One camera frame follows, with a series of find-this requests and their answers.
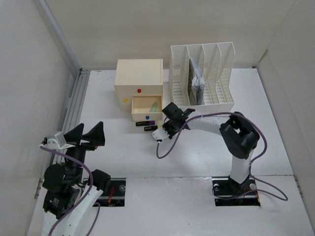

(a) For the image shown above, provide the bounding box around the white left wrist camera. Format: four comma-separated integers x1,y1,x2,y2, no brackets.
40,131,75,150

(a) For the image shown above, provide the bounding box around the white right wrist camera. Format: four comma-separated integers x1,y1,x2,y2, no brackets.
152,126,170,142

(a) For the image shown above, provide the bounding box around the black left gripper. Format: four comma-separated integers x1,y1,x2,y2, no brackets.
63,120,105,182

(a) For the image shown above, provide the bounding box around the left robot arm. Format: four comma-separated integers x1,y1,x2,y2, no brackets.
39,121,114,236

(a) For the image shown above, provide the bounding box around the green highlighter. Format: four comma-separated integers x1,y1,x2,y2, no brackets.
150,102,158,113

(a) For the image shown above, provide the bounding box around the Canon guide booklet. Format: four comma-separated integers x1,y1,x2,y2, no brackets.
187,57,206,106

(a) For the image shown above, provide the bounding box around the cream drawer cabinet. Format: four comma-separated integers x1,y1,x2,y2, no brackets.
114,59,163,121

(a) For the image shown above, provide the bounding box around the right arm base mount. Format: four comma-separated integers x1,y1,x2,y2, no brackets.
212,177,260,207

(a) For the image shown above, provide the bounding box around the white four-slot file organizer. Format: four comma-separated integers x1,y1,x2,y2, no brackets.
169,42,235,113

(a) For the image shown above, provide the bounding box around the purple cap black highlighter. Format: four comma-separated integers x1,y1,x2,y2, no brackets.
135,120,155,127

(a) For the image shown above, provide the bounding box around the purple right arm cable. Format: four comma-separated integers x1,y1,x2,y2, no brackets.
156,112,288,202

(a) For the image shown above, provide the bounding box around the yellow cap black highlighter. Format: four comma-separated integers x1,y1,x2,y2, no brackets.
144,125,159,132

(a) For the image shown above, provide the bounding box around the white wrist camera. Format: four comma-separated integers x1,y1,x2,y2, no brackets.
152,126,170,142
40,131,75,150

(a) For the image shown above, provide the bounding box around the aluminium frame rail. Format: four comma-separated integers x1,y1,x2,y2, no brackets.
36,0,91,177

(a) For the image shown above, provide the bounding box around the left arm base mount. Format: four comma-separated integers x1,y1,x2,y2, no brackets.
97,178,126,207

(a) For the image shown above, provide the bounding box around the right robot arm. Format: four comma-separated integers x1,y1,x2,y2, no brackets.
154,102,260,196

